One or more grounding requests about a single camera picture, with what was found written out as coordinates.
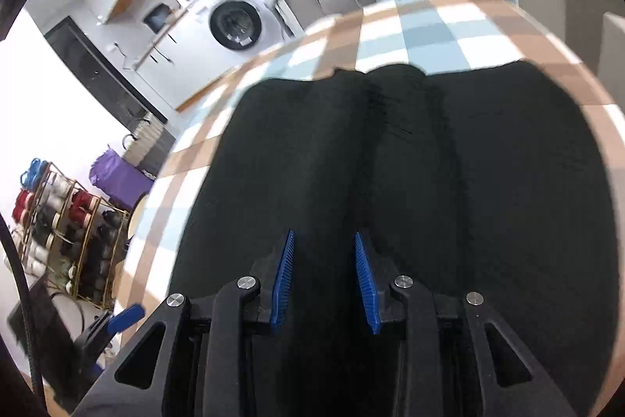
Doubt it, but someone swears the black knit sweater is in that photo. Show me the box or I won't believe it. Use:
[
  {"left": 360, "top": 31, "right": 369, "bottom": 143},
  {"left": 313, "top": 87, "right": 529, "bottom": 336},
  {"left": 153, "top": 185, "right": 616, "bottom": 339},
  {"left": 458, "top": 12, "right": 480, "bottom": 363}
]
[{"left": 171, "top": 62, "right": 622, "bottom": 417}]

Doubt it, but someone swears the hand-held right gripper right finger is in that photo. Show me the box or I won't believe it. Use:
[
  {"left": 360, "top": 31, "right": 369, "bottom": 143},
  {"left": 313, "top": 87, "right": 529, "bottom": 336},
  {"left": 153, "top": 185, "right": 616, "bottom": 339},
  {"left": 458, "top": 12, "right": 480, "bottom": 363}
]
[{"left": 354, "top": 230, "right": 580, "bottom": 417}]

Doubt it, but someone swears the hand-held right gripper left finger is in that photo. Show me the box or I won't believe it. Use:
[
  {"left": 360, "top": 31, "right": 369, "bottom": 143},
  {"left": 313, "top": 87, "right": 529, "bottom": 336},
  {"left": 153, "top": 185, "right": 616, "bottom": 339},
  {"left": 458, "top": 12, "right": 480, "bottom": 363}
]
[{"left": 71, "top": 229, "right": 297, "bottom": 417}]

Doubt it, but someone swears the metal shoe rack with shoes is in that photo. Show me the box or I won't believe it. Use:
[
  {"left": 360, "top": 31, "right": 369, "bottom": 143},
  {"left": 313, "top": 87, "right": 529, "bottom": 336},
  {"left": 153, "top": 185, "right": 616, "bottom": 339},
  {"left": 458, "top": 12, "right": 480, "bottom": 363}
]
[{"left": 9, "top": 157, "right": 134, "bottom": 311}]

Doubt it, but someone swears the black cable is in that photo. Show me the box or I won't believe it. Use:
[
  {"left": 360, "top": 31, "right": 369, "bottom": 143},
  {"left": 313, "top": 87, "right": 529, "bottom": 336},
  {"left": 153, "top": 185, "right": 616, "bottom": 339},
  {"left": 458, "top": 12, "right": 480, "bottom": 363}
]
[{"left": 0, "top": 211, "right": 50, "bottom": 414}]

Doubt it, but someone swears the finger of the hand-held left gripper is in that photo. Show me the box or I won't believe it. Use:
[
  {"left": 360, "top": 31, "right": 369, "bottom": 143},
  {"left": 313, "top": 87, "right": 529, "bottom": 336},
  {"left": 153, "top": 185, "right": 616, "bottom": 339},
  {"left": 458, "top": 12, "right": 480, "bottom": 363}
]
[{"left": 107, "top": 304, "right": 146, "bottom": 335}]

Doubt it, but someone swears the white washing machine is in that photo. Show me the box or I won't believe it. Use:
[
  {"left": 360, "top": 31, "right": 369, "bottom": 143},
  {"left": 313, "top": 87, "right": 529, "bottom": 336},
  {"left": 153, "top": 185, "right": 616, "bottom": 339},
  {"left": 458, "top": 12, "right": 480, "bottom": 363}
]
[{"left": 171, "top": 0, "right": 290, "bottom": 72}]

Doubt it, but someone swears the woven laundry basket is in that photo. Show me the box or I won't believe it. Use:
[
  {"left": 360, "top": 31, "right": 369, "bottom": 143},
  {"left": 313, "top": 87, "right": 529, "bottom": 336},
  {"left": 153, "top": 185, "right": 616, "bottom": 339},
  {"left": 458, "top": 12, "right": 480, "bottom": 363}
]
[{"left": 121, "top": 113, "right": 173, "bottom": 177}]

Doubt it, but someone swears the black door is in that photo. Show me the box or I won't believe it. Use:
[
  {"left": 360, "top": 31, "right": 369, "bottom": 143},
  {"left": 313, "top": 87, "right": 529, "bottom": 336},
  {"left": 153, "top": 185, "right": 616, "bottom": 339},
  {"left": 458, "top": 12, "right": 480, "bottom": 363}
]
[{"left": 45, "top": 15, "right": 168, "bottom": 131}]

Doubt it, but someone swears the purple bag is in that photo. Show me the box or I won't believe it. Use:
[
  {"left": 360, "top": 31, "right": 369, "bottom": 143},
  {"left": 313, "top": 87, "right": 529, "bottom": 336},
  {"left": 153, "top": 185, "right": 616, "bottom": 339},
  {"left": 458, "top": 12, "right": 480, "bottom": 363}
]
[{"left": 88, "top": 147, "right": 155, "bottom": 211}]

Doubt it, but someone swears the brown blue checkered tablecloth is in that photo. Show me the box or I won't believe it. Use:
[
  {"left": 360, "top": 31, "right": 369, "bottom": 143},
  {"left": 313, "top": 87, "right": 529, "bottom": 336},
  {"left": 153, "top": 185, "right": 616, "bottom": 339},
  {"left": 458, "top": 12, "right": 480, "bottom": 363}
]
[{"left": 114, "top": 0, "right": 625, "bottom": 417}]

